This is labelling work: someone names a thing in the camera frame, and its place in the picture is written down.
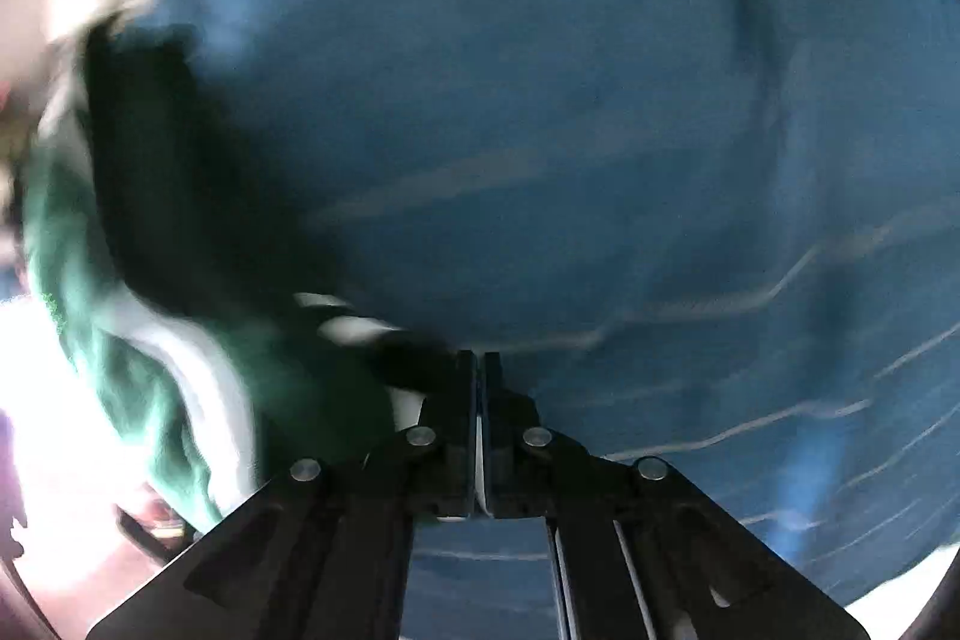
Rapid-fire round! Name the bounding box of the blue striped bedsheet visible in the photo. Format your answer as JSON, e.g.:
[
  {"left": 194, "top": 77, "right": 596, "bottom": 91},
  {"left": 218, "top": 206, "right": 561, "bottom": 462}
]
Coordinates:
[{"left": 172, "top": 0, "right": 960, "bottom": 611}]

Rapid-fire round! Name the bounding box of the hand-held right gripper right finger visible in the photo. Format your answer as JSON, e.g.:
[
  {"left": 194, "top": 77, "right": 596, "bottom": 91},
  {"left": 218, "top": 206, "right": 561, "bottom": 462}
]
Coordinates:
[{"left": 484, "top": 351, "right": 865, "bottom": 640}]

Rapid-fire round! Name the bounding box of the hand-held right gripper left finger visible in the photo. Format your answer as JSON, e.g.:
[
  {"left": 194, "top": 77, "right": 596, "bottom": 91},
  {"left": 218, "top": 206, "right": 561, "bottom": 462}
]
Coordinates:
[{"left": 86, "top": 351, "right": 479, "bottom": 640}]

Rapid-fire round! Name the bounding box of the green varsity jacket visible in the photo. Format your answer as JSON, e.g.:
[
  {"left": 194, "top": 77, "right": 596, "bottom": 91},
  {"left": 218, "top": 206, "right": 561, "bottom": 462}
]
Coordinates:
[{"left": 15, "top": 0, "right": 470, "bottom": 536}]

